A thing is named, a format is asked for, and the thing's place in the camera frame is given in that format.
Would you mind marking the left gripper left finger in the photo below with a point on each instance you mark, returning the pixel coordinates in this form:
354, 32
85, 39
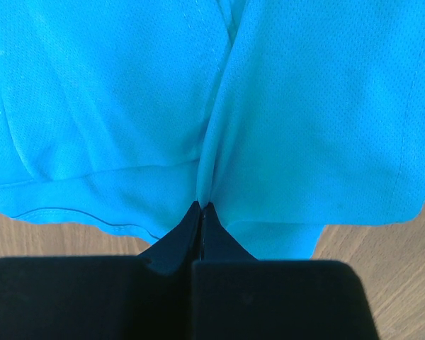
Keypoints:
103, 297

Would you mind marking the teal t shirt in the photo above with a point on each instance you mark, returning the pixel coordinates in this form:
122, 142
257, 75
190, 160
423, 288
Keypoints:
285, 115

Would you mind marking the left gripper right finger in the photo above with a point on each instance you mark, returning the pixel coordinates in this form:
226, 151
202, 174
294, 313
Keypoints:
235, 296

